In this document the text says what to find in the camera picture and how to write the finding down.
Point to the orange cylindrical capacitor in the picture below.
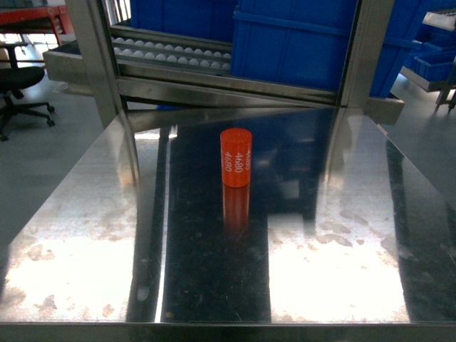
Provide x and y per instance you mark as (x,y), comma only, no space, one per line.
(236,157)

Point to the large blue plastic bin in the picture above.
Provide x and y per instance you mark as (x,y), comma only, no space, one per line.
(301,43)

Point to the stainless steel roller rack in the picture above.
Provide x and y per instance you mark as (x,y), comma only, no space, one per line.
(90,66)

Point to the black office chair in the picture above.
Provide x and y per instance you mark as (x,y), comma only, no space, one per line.
(13,81)

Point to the far stainless steel shelf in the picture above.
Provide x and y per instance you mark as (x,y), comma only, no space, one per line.
(431,82)

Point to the blue bins on far rack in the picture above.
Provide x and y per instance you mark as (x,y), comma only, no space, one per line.
(412,44)

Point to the red metal frame table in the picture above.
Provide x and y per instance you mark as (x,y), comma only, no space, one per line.
(44,19)

